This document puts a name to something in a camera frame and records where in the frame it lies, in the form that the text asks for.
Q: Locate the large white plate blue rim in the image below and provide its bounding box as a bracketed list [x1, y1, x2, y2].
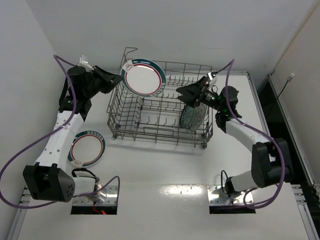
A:
[189, 103, 208, 132]

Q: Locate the small teal patterned plate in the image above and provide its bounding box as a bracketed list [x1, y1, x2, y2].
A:
[179, 104, 195, 129]

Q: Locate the white plate green red rim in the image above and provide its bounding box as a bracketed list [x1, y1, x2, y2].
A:
[120, 58, 167, 98]

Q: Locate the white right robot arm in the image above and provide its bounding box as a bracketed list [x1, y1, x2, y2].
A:
[176, 72, 294, 198]

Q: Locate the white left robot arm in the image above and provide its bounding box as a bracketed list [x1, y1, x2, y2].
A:
[22, 61, 124, 203]

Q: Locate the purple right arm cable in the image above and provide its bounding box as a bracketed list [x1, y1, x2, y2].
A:
[216, 59, 286, 210]

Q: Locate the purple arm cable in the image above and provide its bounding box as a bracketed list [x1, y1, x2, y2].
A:
[216, 59, 286, 210]
[0, 54, 121, 209]

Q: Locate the grey wire dish rack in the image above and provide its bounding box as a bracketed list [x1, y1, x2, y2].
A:
[107, 60, 214, 149]

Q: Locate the black hanging wall cable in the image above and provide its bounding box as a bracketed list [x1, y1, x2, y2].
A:
[262, 72, 295, 121]

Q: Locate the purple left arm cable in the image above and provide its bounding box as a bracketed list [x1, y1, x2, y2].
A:
[0, 54, 121, 209]

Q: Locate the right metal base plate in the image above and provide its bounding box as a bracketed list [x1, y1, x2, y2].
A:
[206, 185, 245, 207]

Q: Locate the metal base plate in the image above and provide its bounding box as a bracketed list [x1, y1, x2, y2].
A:
[72, 185, 118, 207]
[206, 185, 245, 207]

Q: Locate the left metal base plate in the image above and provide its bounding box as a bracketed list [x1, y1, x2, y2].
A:
[72, 185, 118, 207]

